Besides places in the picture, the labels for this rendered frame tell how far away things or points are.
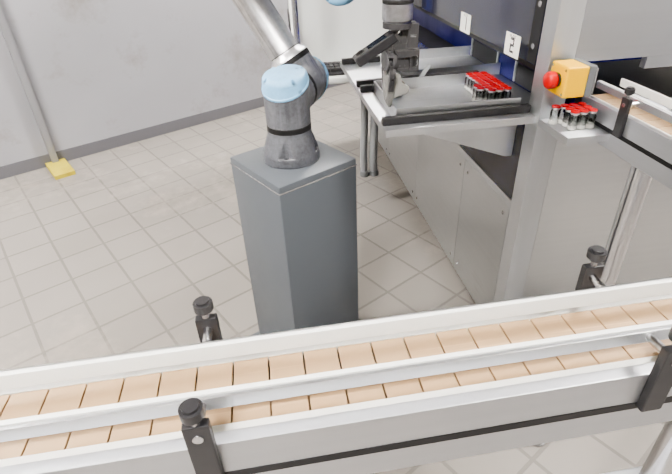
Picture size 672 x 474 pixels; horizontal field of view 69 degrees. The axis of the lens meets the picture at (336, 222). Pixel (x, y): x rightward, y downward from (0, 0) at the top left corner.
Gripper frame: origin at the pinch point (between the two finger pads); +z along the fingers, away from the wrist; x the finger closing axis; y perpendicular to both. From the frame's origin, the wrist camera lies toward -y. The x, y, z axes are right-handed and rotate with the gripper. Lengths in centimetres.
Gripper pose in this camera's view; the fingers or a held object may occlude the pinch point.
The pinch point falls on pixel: (386, 102)
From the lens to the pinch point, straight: 134.0
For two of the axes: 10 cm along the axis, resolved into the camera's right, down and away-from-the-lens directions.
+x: -1.5, -5.2, 8.4
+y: 9.9, -1.1, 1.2
